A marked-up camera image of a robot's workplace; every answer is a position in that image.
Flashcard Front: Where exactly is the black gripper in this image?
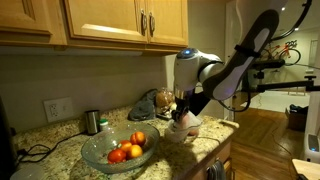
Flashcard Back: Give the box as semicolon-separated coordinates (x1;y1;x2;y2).
170;90;212;123

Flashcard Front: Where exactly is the clear plastic bag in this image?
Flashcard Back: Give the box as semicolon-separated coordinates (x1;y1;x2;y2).
164;111;204;144

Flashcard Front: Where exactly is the orange red peach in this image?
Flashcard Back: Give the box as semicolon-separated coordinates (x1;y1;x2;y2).
118;139;133;153
129;131;148;147

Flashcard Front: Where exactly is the yellow orange peach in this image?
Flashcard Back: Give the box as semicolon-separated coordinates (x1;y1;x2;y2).
126;144;145;160

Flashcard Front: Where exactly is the deep red peach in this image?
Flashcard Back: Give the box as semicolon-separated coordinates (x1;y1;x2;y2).
107;148;128;164

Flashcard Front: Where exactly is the large glass bowl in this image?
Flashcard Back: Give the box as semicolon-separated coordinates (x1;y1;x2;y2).
80;121;161;175

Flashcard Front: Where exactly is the small dark tray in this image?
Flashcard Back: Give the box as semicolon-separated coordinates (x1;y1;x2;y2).
155;112;174;121

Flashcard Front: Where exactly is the clear bag of bread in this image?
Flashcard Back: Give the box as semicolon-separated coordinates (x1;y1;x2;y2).
155;87;177;116

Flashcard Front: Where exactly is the crumpled grey cloth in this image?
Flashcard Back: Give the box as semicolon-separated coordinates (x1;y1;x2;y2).
127;88;160;122

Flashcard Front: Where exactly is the wooden drawer front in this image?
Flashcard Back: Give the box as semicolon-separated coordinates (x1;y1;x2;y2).
213;141;233;166

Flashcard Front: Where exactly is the grey striped hanging towel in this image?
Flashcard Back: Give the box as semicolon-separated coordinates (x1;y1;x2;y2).
206;159;228;180

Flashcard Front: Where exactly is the white bottle green cap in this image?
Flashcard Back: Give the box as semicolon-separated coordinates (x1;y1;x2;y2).
99;118;110;132

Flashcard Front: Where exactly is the stainless steel cup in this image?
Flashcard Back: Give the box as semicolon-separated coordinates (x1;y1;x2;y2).
84;109;101;136

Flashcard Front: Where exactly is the white floor rug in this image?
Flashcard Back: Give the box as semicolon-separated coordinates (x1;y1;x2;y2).
249;90;312;114

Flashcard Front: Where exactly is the dark box on floor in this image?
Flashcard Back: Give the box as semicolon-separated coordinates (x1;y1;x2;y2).
285;103;310;132

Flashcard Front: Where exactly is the red bicycle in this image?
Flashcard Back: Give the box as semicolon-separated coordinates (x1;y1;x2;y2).
259;39;302;66

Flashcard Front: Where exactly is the white appliance with blue light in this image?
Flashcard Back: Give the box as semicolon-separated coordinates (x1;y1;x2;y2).
300;133;320;164

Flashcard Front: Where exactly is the light wooden board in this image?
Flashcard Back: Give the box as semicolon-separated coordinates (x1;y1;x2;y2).
291;158;320;180

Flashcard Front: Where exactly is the round glass lid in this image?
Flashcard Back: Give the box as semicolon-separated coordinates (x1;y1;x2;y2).
9;163;45;180

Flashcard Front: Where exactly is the black kitchen appliance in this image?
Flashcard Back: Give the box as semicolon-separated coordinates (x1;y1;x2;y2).
0;96;18;172

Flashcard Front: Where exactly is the dark cabinet door handle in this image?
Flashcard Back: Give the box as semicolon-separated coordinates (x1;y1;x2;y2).
140;9;148;37
148;11;156;38

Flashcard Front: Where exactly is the black stereo camera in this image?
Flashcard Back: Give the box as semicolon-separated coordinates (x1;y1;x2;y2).
250;58;287;72

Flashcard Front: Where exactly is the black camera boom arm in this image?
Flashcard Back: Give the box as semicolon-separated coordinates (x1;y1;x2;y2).
255;75;320;93

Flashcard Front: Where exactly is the white wall outlet plate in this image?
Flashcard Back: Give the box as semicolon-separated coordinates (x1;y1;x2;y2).
43;96;75;124

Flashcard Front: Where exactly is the black power cable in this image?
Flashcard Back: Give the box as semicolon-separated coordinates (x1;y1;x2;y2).
16;131;88;164

